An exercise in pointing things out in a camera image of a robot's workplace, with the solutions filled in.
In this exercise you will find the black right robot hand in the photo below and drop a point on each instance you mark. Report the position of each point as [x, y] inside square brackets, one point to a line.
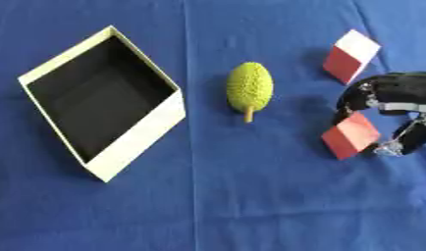
[402, 87]

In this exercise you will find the white box with black inside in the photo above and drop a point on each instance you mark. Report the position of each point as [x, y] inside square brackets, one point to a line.
[102, 101]

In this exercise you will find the red and white cube block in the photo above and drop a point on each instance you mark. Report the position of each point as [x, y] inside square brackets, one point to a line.
[348, 59]

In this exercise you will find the green toy jackfruit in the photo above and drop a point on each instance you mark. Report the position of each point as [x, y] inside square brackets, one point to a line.
[249, 86]

